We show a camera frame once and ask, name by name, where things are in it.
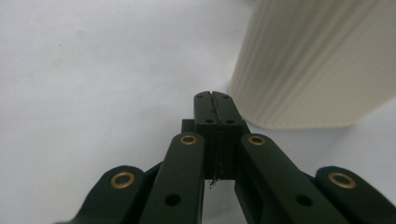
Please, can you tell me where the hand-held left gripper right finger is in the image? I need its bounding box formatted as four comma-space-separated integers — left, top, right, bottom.
212, 91, 251, 181

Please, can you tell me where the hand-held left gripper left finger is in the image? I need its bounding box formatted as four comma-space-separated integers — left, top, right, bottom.
181, 91, 223, 181

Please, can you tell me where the green pump bottle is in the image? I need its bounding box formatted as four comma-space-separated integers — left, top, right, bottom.
227, 0, 396, 131

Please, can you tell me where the pale blue table mat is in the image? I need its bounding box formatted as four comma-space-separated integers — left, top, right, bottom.
0, 0, 396, 224

